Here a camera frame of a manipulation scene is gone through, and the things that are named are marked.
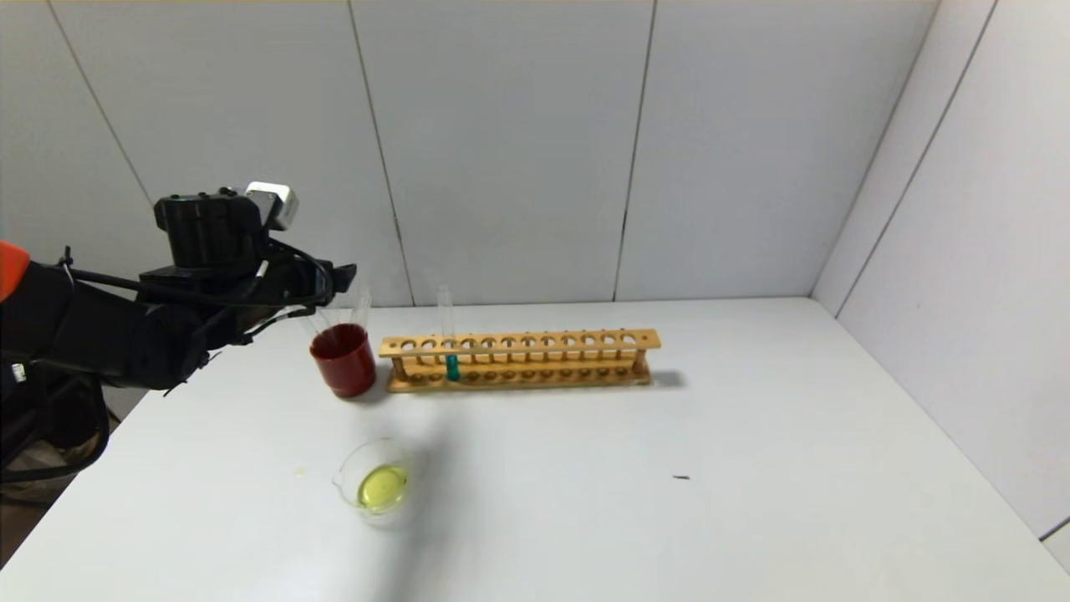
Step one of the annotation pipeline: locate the test tube with blue pigment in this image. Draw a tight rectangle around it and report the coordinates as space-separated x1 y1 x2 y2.
437 286 461 383

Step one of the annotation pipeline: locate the wooden test tube rack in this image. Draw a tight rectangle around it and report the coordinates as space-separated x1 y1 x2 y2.
379 329 661 394

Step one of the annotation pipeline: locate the dark red cup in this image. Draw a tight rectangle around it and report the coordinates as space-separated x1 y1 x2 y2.
310 324 378 399

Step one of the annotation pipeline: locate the clear glass beaker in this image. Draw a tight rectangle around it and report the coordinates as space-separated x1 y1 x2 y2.
333 437 431 529

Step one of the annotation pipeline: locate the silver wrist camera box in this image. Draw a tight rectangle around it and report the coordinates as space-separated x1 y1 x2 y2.
245 181 299 232

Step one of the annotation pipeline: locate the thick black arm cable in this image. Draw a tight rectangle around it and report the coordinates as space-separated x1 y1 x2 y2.
0 376 112 484

